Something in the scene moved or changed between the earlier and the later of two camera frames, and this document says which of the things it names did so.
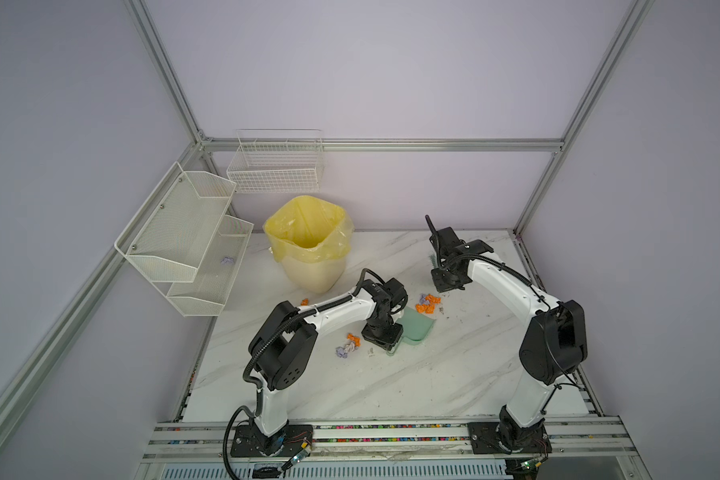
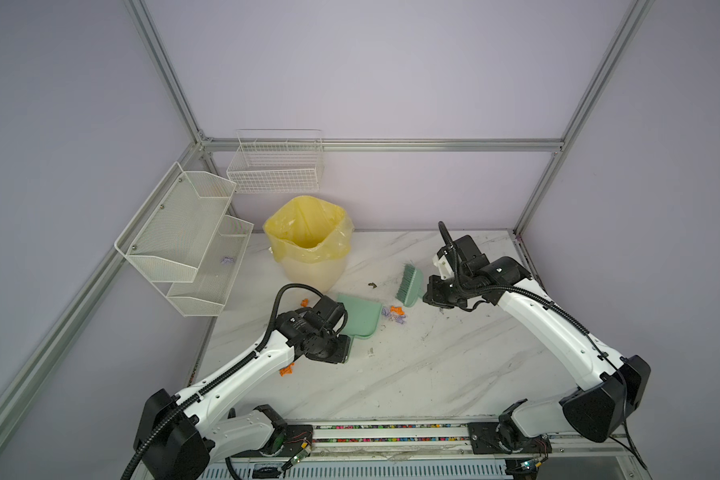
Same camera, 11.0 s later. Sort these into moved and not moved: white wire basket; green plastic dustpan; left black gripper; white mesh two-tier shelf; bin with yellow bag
Moved: green plastic dustpan; left black gripper
Not moved: white mesh two-tier shelf; bin with yellow bag; white wire basket
